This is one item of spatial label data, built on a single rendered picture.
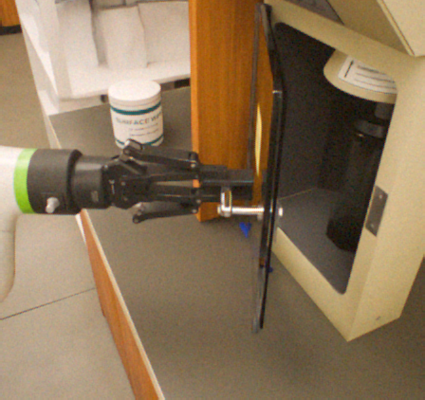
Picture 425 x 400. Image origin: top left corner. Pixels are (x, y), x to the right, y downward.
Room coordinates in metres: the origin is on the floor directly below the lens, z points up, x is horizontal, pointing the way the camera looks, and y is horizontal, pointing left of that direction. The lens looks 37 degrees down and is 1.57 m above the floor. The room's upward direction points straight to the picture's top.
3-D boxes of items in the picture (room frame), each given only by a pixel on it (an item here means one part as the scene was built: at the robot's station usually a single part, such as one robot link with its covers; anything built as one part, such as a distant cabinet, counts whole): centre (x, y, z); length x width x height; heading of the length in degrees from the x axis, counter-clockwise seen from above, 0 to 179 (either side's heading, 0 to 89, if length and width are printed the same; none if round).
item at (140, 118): (1.07, 0.20, 1.02); 0.13 x 0.13 x 0.15
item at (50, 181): (0.51, 0.21, 1.20); 0.12 x 0.06 x 0.09; 179
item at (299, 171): (0.63, -0.26, 1.19); 0.26 x 0.24 x 0.35; 26
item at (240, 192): (0.51, -0.02, 1.19); 0.07 x 0.03 x 0.01; 89
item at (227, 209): (0.49, -0.04, 1.20); 0.10 x 0.05 x 0.03; 178
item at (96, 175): (0.51, 0.14, 1.20); 0.09 x 0.07 x 0.08; 89
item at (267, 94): (0.56, -0.07, 1.19); 0.30 x 0.01 x 0.40; 178
